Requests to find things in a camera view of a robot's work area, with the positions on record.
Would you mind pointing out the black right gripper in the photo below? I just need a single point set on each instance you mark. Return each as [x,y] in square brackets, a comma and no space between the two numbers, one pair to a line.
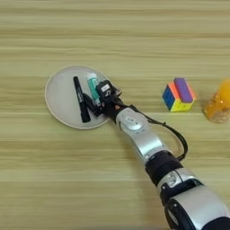
[110,106]

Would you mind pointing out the white green glue stick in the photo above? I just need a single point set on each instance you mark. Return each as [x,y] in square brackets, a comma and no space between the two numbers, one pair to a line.
[92,85]

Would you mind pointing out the multicolour puzzle cube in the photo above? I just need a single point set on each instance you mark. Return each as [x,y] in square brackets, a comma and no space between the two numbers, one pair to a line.
[170,99]

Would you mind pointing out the purple rectangular block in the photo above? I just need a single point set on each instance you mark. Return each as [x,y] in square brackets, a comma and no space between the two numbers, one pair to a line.
[182,90]

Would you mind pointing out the orange juice bottle white cap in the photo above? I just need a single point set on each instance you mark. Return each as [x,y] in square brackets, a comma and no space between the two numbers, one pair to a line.
[220,104]

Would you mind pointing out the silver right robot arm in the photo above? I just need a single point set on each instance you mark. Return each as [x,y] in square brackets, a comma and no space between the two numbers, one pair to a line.
[155,155]

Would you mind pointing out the black marker pen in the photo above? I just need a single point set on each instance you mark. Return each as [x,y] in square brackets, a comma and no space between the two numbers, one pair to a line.
[81,99]

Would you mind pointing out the round grey plate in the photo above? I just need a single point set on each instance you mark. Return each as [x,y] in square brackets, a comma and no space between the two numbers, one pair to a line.
[63,99]

